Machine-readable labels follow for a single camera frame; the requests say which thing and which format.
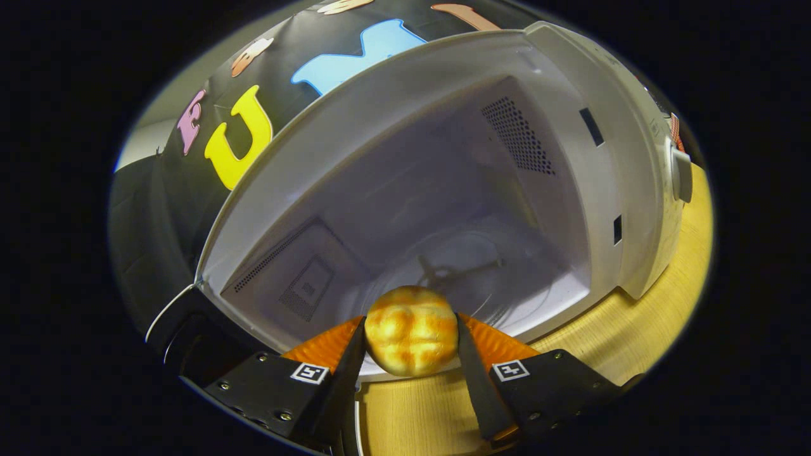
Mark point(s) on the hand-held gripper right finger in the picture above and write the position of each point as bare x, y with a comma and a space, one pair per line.
478, 392

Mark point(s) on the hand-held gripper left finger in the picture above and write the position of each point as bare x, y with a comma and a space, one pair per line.
345, 380

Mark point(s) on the golden bread bun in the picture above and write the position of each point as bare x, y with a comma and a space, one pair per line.
412, 332

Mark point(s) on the white microwave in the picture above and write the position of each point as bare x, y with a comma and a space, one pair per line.
393, 95

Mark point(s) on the glass microwave turntable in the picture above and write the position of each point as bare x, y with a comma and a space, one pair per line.
507, 278

